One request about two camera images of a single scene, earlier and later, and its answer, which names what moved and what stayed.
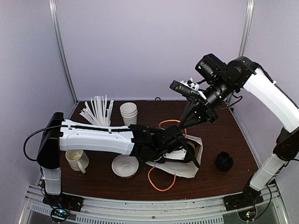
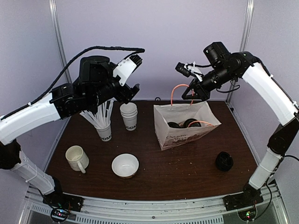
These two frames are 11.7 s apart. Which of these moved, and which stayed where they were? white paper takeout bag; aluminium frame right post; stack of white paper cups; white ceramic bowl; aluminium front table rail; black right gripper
Moved: white paper takeout bag; black right gripper
Stayed: aluminium front table rail; white ceramic bowl; stack of white paper cups; aluminium frame right post
